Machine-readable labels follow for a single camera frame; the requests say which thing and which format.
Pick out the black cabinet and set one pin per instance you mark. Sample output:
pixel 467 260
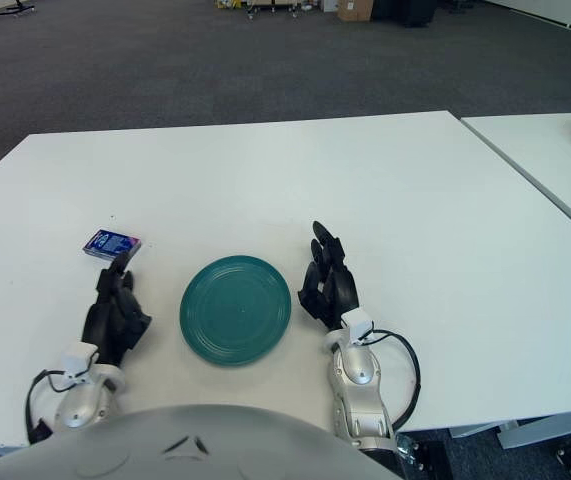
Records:
pixel 415 12

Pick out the brown cardboard box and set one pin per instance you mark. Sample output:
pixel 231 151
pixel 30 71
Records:
pixel 354 10

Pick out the black floor stand base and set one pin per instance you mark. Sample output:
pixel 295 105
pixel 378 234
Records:
pixel 15 8

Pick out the green round plate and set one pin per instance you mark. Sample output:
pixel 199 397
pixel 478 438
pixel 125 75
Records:
pixel 235 310

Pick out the grey robot torso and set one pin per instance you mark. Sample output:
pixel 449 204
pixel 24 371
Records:
pixel 190 450

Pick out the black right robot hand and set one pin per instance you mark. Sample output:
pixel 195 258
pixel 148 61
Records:
pixel 337 292

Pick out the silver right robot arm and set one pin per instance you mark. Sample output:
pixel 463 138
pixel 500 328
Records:
pixel 360 370

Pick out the grey table foot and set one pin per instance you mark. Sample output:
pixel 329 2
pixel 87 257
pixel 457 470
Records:
pixel 540 430

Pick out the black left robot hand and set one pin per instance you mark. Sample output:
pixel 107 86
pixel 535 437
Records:
pixel 112 320

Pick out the blue gum pack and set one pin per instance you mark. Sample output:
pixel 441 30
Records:
pixel 110 242

